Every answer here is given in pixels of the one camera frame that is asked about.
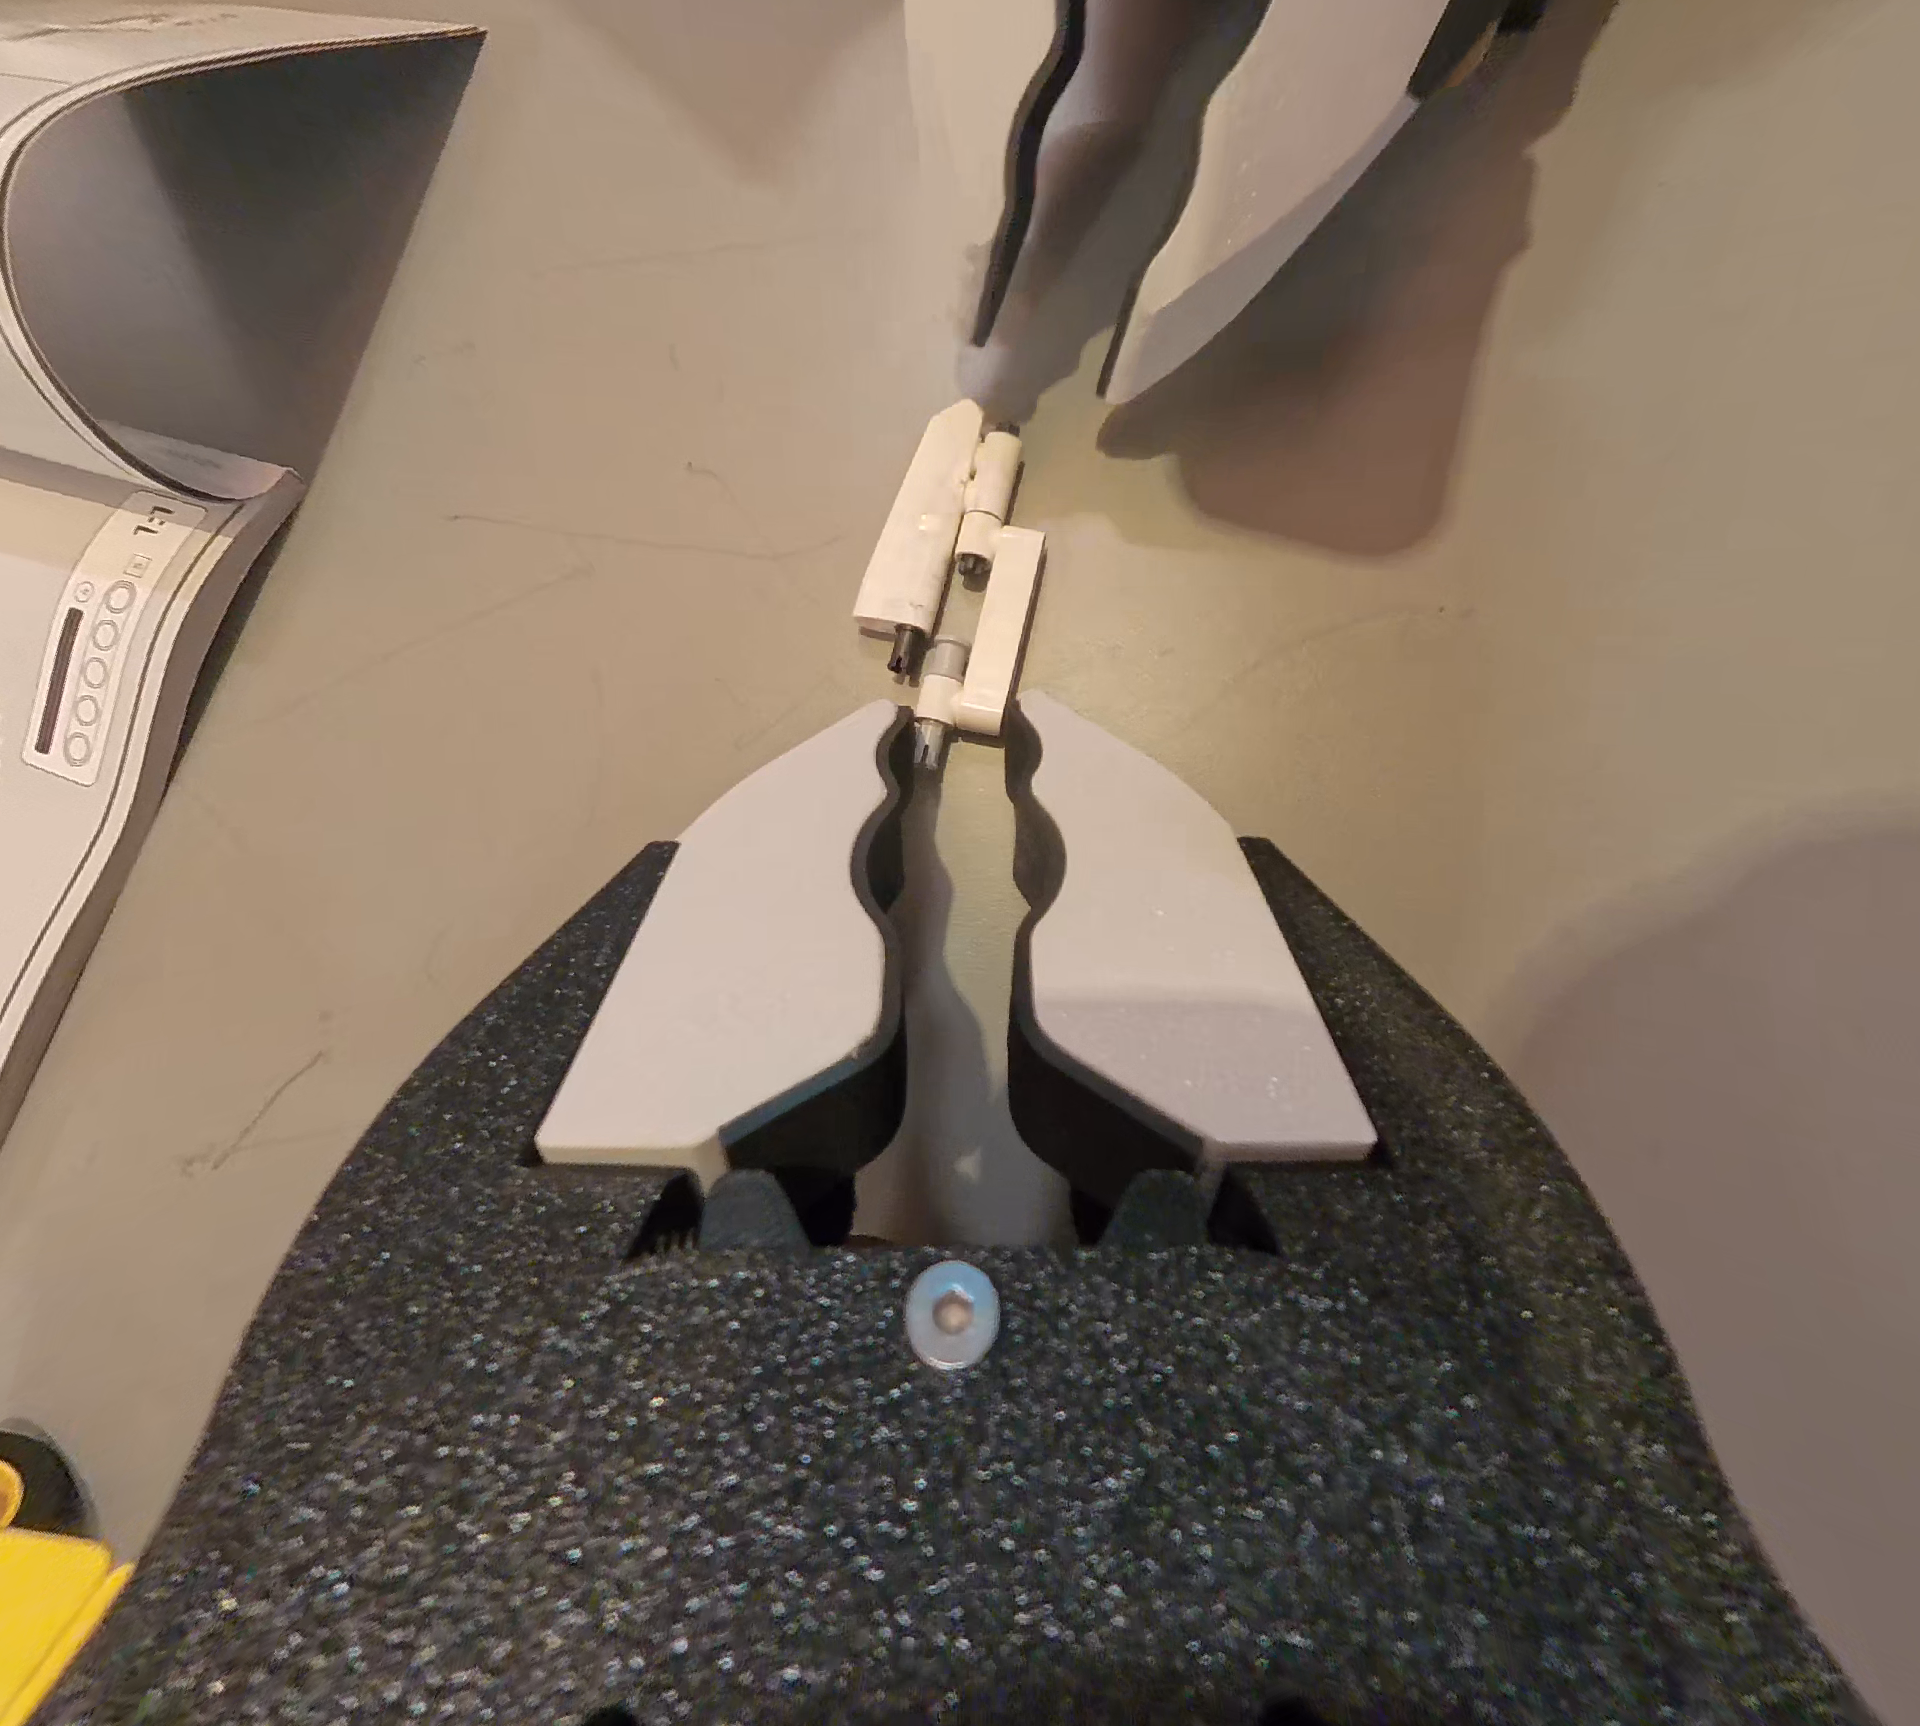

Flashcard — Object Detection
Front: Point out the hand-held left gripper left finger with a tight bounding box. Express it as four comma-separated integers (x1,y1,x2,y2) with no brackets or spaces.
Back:
531,700,918,1176

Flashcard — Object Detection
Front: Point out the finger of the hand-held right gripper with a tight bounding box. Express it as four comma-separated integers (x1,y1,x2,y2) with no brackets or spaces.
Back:
1097,0,1550,400
912,0,1296,430

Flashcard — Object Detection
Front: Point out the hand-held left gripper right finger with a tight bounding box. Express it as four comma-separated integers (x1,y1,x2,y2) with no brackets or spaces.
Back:
1006,687,1382,1181

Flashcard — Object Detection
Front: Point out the white toy brick model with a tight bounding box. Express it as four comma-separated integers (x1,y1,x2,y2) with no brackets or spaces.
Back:
848,393,1049,772

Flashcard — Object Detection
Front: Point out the black toy tyre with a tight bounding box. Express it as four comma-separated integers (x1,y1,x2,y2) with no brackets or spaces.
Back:
0,1420,98,1541

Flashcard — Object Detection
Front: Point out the grey instruction booklet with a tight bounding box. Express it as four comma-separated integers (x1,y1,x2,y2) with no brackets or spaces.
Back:
0,16,490,1136

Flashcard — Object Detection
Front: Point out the yellow toy brick part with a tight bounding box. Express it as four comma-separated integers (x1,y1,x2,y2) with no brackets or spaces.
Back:
0,1527,139,1726

